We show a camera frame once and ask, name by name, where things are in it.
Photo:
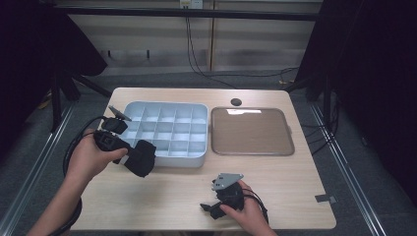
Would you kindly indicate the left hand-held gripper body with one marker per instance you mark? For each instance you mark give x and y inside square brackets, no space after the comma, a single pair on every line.
[109,141]

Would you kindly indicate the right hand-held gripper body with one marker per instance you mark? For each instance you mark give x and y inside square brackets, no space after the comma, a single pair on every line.
[229,193]

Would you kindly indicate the black sock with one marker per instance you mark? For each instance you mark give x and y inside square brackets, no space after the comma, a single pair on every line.
[141,158]

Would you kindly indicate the light blue divided storage box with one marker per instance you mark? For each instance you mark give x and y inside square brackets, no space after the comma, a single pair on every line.
[167,134]

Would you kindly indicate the person's left hand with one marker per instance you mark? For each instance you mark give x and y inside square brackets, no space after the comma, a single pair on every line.
[88,160]

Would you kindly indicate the person's right hand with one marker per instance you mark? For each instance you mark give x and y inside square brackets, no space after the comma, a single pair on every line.
[250,213]

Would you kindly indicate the brown square tray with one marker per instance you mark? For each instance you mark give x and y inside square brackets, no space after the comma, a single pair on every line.
[251,131]

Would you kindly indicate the black metal stand leg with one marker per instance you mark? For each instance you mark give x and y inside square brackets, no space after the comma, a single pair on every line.
[67,87]

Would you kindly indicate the grey tape piece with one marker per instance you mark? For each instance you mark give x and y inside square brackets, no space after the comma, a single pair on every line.
[325,198]

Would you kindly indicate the dark curtain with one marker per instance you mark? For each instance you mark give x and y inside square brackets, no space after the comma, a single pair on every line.
[36,59]
[377,82]

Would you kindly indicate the black horizontal metal bar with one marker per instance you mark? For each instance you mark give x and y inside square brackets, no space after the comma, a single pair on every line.
[164,13]

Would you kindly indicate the aluminium floor rail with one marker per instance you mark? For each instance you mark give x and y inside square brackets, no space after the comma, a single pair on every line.
[347,170]
[36,164]

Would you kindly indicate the white wall socket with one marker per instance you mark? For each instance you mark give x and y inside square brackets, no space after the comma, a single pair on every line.
[191,4]

